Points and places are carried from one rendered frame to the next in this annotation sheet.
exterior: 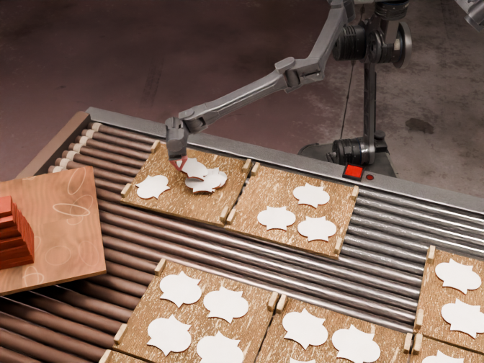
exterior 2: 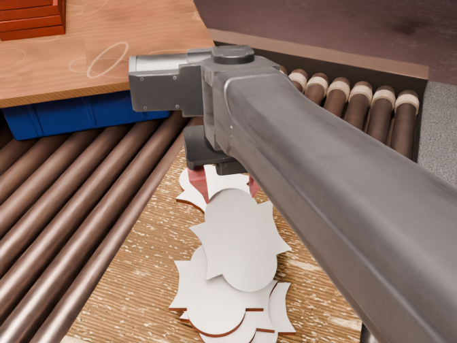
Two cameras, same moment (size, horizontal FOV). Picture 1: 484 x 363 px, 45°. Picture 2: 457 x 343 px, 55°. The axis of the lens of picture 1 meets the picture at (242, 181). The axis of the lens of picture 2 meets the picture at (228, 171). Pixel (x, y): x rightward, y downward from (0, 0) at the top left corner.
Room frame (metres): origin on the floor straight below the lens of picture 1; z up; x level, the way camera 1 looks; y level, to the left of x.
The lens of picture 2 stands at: (1.59, -0.16, 1.46)
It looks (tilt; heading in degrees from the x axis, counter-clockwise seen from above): 44 degrees down; 90
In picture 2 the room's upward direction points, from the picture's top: straight up
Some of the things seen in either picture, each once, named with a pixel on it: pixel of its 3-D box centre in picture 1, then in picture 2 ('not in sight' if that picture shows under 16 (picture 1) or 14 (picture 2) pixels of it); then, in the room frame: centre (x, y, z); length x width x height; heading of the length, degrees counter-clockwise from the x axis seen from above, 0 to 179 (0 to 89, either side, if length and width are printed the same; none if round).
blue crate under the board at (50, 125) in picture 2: not in sight; (86, 69); (1.29, 0.66, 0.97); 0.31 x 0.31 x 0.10; 15
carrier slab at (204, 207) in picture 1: (188, 181); (241, 260); (1.61, 0.21, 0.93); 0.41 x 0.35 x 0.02; 72
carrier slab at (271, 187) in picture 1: (294, 209); not in sight; (1.47, -0.19, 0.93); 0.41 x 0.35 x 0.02; 70
